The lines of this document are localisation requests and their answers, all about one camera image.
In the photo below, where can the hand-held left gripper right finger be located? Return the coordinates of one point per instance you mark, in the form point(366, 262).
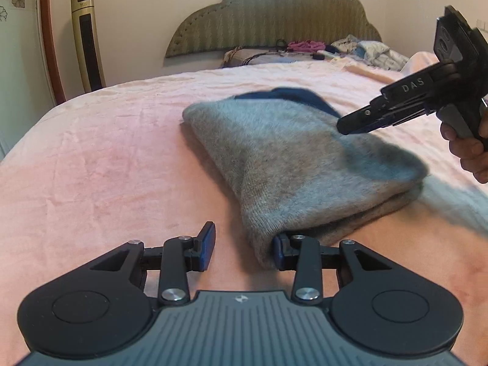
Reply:
point(276, 251)

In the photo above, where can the gold tower air conditioner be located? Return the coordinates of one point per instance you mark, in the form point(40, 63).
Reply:
point(85, 38)

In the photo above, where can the navy blue garment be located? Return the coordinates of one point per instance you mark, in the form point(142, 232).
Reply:
point(293, 93)

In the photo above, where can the wooden door frame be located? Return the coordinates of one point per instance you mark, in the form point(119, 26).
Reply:
point(51, 45)

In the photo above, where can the olive padded headboard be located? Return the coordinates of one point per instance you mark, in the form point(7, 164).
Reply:
point(267, 11)

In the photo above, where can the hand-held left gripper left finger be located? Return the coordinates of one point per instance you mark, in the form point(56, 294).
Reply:
point(207, 244)

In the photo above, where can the person's right hand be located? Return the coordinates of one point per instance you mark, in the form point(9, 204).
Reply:
point(472, 156)

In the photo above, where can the pink bed blanket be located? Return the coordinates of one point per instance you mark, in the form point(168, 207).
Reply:
point(95, 160)

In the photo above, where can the magenta cloth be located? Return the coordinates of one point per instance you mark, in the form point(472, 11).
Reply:
point(305, 45)

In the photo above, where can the pale blue printed clothes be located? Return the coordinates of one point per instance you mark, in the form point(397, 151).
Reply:
point(373, 51)

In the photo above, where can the grey knit sweater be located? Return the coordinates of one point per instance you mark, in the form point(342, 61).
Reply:
point(274, 152)

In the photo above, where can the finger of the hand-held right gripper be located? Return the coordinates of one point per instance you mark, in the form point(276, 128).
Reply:
point(400, 117)
point(356, 122)

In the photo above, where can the patterned pillow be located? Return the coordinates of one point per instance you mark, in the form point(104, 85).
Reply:
point(244, 56)

